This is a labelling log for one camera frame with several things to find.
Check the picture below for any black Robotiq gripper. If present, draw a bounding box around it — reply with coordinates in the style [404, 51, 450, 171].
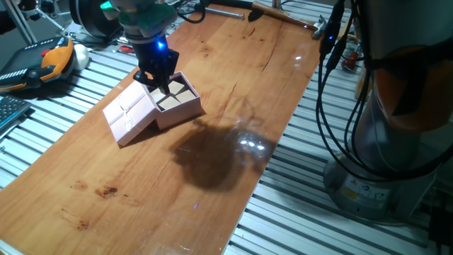
[132, 34, 180, 95]

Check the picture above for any pink ribboned casing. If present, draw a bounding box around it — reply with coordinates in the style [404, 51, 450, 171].
[102, 80, 160, 147]

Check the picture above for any pink gift box base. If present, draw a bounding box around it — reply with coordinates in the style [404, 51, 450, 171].
[141, 70, 203, 130]

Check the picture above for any white rounded object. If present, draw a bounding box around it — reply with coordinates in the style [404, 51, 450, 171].
[72, 43, 90, 71]

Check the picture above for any glossy wooden board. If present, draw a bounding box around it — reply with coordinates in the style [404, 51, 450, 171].
[0, 3, 321, 255]

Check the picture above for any orange black teach pendant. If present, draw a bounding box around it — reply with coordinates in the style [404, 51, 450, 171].
[0, 35, 75, 93]

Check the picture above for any black computer keyboard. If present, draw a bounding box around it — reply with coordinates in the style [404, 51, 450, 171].
[0, 95, 33, 134]

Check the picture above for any silver tripod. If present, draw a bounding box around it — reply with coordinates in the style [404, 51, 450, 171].
[6, 0, 71, 45]

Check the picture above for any green gripper mount flange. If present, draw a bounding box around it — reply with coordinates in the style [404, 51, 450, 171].
[100, 0, 178, 36]

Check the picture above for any wooden handled hammer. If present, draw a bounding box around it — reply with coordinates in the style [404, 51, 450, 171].
[251, 0, 337, 40]

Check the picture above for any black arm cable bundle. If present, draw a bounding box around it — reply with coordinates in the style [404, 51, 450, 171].
[314, 0, 453, 183]

